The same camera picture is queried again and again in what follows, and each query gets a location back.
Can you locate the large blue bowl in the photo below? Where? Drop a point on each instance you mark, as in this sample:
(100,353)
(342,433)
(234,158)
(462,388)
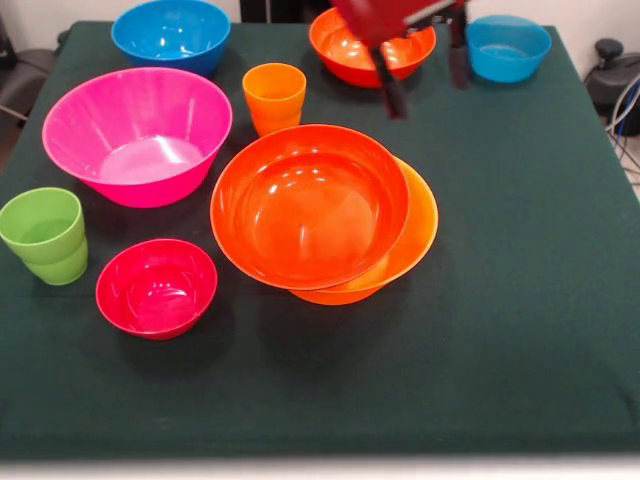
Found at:
(150,55)

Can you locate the dark green tablecloth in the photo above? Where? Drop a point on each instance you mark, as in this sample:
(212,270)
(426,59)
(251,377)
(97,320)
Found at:
(500,300)

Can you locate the green plastic cup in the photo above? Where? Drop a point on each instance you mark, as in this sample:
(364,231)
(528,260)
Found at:
(50,250)

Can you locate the small translucent blue bowl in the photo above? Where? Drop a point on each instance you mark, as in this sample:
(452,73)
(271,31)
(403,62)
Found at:
(500,60)

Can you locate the red-orange plastic bowl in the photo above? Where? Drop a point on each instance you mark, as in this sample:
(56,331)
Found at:
(340,55)
(310,210)

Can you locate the large orange bowl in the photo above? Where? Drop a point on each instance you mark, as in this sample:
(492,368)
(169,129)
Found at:
(415,225)

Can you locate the small crimson bowl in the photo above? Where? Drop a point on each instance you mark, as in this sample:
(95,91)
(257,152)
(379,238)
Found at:
(155,295)

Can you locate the orange plastic cup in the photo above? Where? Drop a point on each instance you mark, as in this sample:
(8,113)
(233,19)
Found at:
(275,100)

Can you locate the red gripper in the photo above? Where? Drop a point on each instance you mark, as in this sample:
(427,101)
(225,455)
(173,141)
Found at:
(380,17)

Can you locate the large pink bowl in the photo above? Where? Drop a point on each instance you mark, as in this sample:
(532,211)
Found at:
(135,150)

